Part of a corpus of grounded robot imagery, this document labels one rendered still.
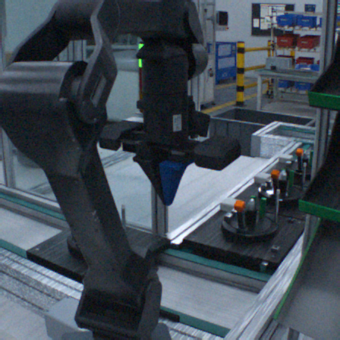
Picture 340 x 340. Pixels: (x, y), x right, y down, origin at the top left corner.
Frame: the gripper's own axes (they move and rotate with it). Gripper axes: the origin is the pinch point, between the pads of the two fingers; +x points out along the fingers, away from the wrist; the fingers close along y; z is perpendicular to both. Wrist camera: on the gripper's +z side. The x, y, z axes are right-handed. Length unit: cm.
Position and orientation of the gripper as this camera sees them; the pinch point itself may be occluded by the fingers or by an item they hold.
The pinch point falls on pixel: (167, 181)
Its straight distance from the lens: 60.4
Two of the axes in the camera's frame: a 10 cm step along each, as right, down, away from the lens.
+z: 5.3, -3.2, 7.8
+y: -8.5, -1.7, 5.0
